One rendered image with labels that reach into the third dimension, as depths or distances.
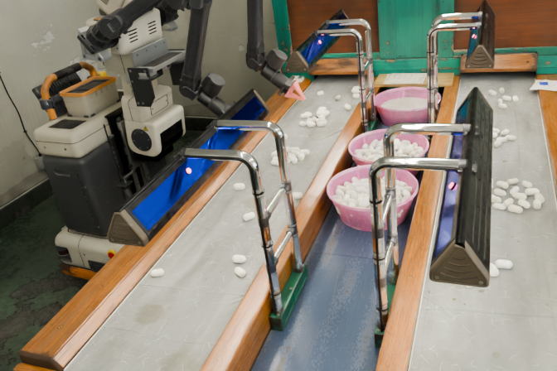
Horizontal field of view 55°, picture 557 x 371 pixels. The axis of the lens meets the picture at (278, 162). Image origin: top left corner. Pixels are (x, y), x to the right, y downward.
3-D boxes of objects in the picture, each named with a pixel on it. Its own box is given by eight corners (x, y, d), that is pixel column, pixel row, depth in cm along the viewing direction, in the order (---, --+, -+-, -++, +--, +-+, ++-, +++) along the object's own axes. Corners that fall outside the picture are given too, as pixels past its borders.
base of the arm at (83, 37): (98, 28, 201) (75, 36, 191) (108, 14, 196) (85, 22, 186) (113, 45, 201) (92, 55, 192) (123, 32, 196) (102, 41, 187)
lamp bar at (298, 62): (285, 73, 176) (282, 51, 173) (333, 26, 227) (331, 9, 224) (307, 72, 173) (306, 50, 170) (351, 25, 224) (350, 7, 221)
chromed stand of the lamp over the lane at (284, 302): (209, 319, 128) (168, 153, 109) (242, 267, 145) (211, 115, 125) (283, 331, 121) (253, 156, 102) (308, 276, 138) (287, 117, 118)
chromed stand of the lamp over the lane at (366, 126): (320, 146, 208) (307, 31, 188) (333, 125, 224) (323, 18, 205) (368, 147, 201) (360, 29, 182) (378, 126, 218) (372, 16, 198)
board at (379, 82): (372, 87, 234) (372, 84, 233) (379, 76, 246) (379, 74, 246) (452, 86, 222) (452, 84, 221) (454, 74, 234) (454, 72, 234)
